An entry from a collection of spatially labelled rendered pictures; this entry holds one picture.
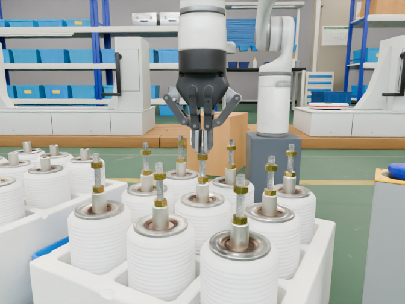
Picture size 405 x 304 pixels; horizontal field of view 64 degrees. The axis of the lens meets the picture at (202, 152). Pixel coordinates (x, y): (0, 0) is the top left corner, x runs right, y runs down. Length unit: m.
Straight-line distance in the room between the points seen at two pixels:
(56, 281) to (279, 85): 0.70
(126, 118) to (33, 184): 1.76
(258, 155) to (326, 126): 1.68
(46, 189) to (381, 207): 0.65
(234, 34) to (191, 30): 5.96
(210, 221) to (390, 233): 0.26
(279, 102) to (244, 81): 7.87
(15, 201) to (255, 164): 0.59
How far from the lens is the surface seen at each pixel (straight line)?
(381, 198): 0.52
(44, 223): 0.77
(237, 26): 6.48
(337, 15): 7.04
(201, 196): 0.55
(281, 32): 0.95
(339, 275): 0.89
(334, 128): 2.59
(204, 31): 0.50
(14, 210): 0.76
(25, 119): 2.82
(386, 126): 2.74
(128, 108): 2.57
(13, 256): 0.75
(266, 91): 0.94
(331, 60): 6.92
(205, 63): 0.49
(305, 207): 0.60
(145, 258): 0.44
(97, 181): 0.52
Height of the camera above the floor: 0.44
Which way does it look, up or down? 11 degrees down
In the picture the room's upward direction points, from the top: straight up
